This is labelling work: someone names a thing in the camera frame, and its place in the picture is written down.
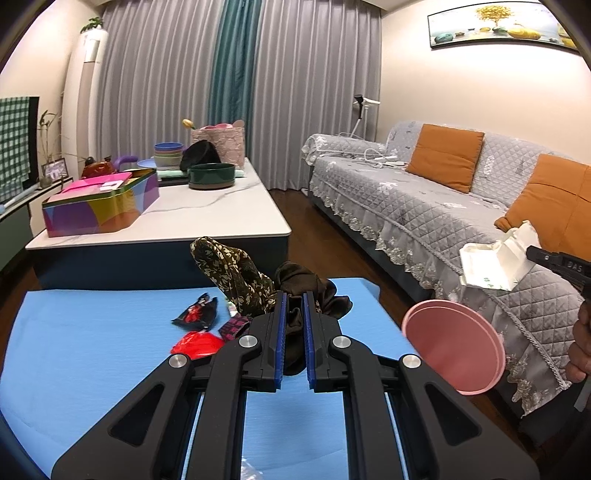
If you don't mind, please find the white coffee table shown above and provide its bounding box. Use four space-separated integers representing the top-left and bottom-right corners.
25 157 293 291

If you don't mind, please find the dark floral fabric scrap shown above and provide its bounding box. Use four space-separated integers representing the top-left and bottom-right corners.
190 236 355 377

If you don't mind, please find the pink quilted basket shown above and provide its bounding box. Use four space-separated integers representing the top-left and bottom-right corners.
189 119 247 169

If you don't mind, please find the grey quilted sofa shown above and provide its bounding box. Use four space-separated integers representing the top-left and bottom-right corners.
300 120 591 445

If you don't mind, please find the green white cabinet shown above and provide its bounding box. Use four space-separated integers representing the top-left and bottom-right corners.
0 174 73 274

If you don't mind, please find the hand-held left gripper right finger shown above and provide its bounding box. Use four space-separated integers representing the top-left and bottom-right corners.
302 291 541 480

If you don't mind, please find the green and white packet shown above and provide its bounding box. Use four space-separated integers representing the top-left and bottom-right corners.
458 220 541 292

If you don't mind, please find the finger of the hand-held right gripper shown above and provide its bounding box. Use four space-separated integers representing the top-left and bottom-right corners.
526 246 563 274

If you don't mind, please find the green checked cloth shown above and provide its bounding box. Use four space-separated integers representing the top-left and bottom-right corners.
0 96 33 205

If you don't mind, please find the person's right hand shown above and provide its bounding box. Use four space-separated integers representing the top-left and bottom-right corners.
568 300 591 384

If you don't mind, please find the red teapot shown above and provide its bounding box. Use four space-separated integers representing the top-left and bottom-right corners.
82 155 116 180

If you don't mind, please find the small photo frame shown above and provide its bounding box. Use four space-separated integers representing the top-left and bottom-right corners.
40 157 68 182

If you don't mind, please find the pink plastic bucket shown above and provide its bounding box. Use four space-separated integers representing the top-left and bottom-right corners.
400 298 508 396

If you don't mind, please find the dark green round bowl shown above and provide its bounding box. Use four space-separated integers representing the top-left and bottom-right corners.
187 162 238 191

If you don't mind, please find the black television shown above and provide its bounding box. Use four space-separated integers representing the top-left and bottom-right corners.
27 95 41 182

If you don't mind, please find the grey curtain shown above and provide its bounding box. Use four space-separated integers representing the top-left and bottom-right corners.
95 0 229 160
247 0 383 192

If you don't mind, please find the framed wall picture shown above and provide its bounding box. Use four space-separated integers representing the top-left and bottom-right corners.
427 0 583 55

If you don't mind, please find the white floor lamp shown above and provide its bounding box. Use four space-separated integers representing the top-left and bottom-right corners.
344 94 382 140

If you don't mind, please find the white power strip cable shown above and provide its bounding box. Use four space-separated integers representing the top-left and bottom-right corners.
338 133 410 170

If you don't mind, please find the orange cushion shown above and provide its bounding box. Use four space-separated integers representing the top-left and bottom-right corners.
493 153 591 269
405 123 486 194

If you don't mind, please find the blue table cloth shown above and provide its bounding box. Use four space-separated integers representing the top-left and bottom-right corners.
0 276 419 480

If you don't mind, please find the stack of pastel bowls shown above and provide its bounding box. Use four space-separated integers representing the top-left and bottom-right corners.
153 141 186 171

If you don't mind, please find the colourful tin box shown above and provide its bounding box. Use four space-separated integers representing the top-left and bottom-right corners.
41 168 162 239

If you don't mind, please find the teal curtain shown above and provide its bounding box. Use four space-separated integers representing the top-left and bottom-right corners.
207 0 265 127

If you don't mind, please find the dark patterned wrapper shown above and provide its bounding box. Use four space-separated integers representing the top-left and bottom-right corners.
217 314 253 343

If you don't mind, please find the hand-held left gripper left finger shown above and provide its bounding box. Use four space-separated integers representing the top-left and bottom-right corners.
51 291 288 480

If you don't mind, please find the black hat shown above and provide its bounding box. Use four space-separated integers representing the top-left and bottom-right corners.
178 140 223 173

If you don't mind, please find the thin bamboo plant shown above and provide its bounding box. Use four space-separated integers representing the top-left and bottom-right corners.
39 110 64 163

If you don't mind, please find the white standing air conditioner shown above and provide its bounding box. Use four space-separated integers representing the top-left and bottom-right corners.
61 30 110 172

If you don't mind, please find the black red snack wrapper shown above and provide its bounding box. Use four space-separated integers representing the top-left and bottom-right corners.
171 294 219 331

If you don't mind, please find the red plastic bag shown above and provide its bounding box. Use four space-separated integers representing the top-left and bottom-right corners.
169 333 227 359

